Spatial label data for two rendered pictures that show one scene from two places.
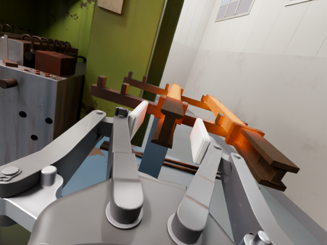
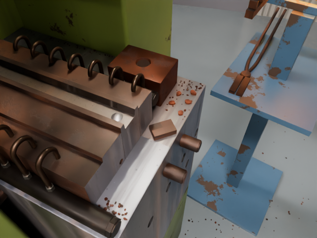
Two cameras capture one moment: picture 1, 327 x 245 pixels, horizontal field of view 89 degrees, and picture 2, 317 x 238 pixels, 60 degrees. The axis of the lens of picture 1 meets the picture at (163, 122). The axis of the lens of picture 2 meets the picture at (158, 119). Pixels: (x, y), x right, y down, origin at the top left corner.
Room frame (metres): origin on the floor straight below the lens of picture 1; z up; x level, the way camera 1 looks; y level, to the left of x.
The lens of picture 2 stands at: (0.34, 0.80, 1.32)
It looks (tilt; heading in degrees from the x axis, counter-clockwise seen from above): 49 degrees down; 305
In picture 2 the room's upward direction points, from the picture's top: straight up
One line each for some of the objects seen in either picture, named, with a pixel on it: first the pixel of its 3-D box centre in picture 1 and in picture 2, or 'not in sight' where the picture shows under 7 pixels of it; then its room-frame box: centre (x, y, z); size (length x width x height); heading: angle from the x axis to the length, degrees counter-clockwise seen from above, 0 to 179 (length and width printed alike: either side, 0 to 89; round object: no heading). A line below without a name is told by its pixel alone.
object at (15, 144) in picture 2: not in sight; (28, 158); (0.62, 0.73, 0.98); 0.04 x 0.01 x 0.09; 99
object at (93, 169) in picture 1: (146, 177); (278, 74); (0.42, 0.00, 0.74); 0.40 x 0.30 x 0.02; 92
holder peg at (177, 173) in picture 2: not in sight; (175, 173); (0.46, 0.57, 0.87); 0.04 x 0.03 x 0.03; 9
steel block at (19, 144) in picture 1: (45, 105); (73, 157); (0.76, 0.60, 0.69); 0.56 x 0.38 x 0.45; 9
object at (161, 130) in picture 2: (9, 63); (162, 129); (0.52, 0.53, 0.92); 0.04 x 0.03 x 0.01; 56
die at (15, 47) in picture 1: (34, 47); (26, 103); (0.74, 0.65, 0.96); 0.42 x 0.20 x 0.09; 9
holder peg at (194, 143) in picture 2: (8, 83); (190, 143); (0.47, 0.50, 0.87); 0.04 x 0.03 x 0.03; 9
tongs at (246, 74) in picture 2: (183, 166); (262, 44); (0.53, -0.12, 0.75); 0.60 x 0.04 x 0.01; 96
